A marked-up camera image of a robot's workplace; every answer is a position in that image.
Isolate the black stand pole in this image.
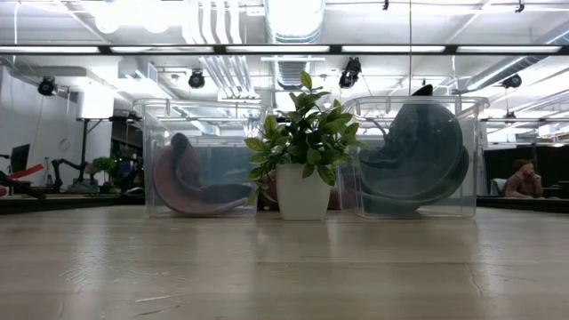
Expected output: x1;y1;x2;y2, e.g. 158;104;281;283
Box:
75;116;112;183

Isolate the seated person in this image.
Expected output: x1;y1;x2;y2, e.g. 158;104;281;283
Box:
503;157;544;199

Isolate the silver round ventilation duct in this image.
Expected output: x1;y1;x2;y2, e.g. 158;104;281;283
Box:
263;0;326;44

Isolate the green leafy plant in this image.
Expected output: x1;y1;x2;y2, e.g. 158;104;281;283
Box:
243;70;371;206

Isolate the clear plastic storage bin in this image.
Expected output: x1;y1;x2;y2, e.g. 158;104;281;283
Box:
132;97;268;219
341;95;490;220

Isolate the dark grey-blue cap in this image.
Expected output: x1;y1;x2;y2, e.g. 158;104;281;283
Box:
357;101;464;201

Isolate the black computer monitor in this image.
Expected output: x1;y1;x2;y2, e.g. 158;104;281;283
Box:
10;143;31;174

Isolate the white rectangular box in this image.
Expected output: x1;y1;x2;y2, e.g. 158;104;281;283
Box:
76;86;116;120

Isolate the thin hanging cable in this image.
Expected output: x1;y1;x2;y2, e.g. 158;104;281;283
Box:
407;0;413;97

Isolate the small green background plant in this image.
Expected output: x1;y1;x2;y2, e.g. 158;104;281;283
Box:
91;156;117;175

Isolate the red flat object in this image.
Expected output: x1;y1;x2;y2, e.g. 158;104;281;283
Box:
7;163;45;181

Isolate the pink cap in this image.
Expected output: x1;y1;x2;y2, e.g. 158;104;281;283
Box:
153;132;252;217

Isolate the dark background table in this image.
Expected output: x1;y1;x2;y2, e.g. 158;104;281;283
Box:
0;191;147;215
477;196;569;214

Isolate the dark electronics equipment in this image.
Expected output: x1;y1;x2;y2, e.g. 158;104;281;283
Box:
110;150;146;196

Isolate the black frame bar with lights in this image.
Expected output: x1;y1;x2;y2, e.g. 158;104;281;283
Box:
0;43;569;56

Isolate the white plant pot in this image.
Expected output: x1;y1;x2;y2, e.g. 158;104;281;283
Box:
275;163;333;221

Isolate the dark room partition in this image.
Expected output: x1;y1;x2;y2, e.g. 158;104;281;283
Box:
484;144;569;199

